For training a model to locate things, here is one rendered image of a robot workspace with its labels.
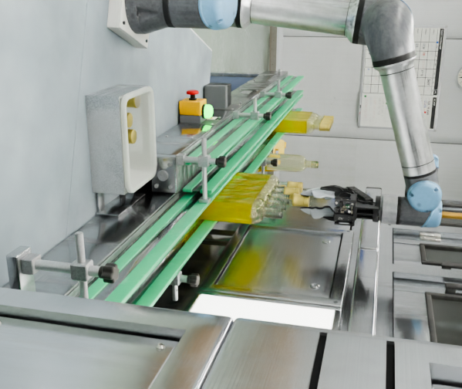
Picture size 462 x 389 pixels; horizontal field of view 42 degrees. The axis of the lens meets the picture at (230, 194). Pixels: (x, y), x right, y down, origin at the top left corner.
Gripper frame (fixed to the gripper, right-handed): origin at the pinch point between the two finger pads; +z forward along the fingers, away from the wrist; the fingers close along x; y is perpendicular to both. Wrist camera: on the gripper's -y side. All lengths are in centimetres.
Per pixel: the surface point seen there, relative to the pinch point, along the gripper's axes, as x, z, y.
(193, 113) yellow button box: -19.1, 38.2, -20.0
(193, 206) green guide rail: -4.3, 24.9, 23.4
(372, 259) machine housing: 12.8, -19.2, 6.4
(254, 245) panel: 12.6, 13.4, 4.9
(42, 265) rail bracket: -15, 29, 84
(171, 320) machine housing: -22, 1, 106
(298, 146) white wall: 127, 79, -578
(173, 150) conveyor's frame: -15.6, 33.3, 13.1
